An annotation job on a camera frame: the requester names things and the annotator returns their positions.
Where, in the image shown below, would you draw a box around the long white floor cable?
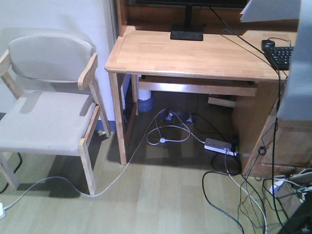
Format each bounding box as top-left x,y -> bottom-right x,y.
3,108 -> 207,212

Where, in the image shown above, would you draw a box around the beige cushioned wooden chair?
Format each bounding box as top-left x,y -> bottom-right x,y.
0,34 -> 110,195

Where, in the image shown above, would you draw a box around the white wall plug bottom left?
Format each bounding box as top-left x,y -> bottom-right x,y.
0,202 -> 6,219

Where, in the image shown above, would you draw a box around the black computer mouse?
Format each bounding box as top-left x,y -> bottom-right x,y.
261,39 -> 275,51

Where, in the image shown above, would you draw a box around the black computer monitor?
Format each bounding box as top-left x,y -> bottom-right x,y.
135,0 -> 248,41

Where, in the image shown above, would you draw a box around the white power strip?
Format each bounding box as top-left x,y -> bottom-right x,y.
204,138 -> 237,156

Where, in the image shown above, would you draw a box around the white paper sheets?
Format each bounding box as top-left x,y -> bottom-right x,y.
241,0 -> 312,121

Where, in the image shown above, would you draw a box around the black keyboard on desk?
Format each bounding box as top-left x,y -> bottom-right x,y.
264,46 -> 294,71

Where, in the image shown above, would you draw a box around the wooden computer desk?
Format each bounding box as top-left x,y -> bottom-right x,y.
105,0 -> 312,176

